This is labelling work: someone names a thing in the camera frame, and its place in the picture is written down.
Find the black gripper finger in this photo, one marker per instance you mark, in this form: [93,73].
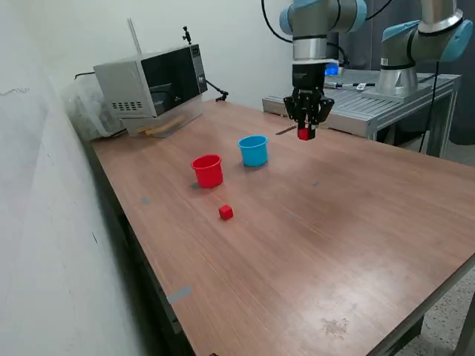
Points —
[298,107]
[319,109]

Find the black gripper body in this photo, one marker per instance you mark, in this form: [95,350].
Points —
[308,76]

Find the red cube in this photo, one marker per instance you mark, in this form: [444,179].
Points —
[225,212]
[303,134]

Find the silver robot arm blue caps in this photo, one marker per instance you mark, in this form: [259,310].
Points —
[310,48]

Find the black tape strip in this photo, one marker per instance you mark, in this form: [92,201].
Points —
[285,130]

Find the aluminium robot mounting table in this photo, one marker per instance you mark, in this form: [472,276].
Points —
[356,107]

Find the white label tag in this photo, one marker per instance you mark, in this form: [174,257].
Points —
[360,86]

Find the blue plastic cup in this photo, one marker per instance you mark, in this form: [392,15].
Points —
[253,152]

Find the red plastic cup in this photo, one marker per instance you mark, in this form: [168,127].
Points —
[208,172]

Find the clear plastic box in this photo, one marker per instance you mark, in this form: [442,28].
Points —
[185,115]

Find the silver microwave oven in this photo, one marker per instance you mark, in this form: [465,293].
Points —
[167,78]

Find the wooden sticks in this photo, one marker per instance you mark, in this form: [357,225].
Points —
[163,126]

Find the white thin rod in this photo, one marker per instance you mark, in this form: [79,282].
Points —
[134,35]

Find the clear plastic bag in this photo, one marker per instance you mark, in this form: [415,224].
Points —
[85,111]

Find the long grey tape strip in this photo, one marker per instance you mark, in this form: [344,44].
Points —
[180,294]

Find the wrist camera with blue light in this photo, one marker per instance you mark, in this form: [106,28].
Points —
[333,69]

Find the small black camera mount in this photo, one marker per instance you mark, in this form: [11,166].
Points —
[186,36]

